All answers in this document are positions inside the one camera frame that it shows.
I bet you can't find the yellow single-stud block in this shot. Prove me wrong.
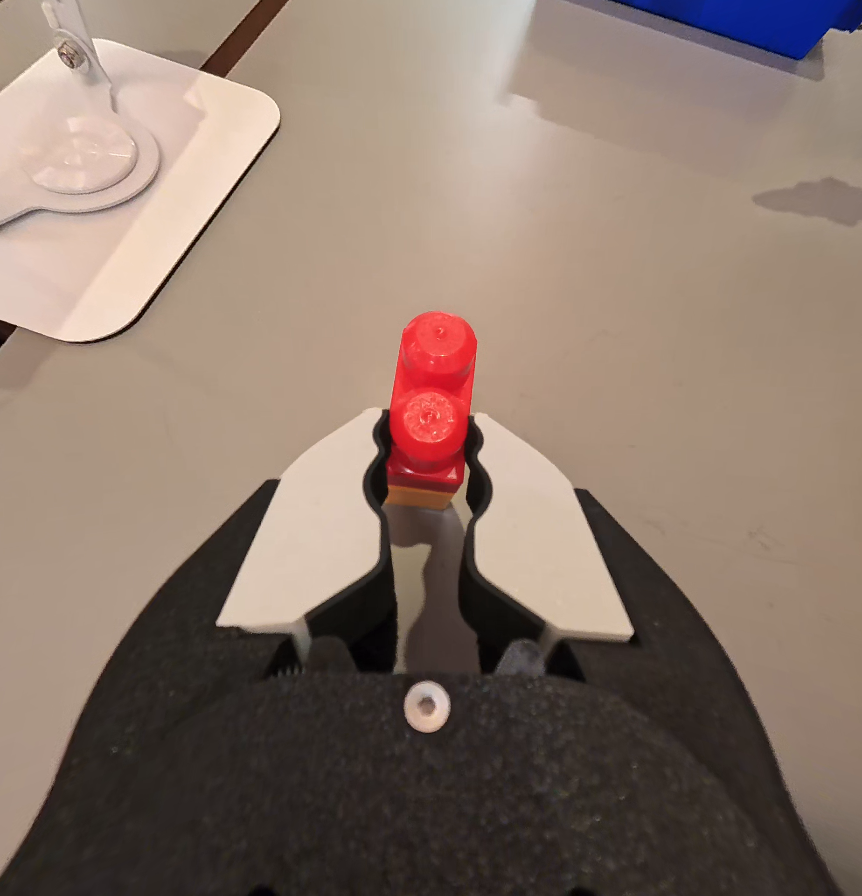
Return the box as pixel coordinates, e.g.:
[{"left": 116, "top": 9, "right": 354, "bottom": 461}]
[{"left": 387, "top": 483, "right": 467, "bottom": 511}]

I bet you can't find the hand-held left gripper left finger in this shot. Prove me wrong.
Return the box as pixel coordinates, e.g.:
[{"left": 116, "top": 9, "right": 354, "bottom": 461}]
[{"left": 216, "top": 407, "right": 397, "bottom": 676}]

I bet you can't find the white tablet stand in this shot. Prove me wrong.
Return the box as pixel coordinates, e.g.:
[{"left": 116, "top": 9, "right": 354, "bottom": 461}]
[{"left": 0, "top": 0, "right": 281, "bottom": 344}]

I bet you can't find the red two-stud block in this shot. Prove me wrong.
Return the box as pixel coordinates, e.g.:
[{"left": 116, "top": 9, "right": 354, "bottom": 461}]
[{"left": 387, "top": 310, "right": 478, "bottom": 491}]

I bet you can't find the blue plastic bin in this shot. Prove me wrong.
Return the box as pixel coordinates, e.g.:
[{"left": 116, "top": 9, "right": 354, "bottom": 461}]
[{"left": 609, "top": 0, "right": 859, "bottom": 60}]

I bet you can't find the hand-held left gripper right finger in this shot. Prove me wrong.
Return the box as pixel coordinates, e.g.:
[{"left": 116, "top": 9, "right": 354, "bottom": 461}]
[{"left": 458, "top": 412, "right": 635, "bottom": 676}]

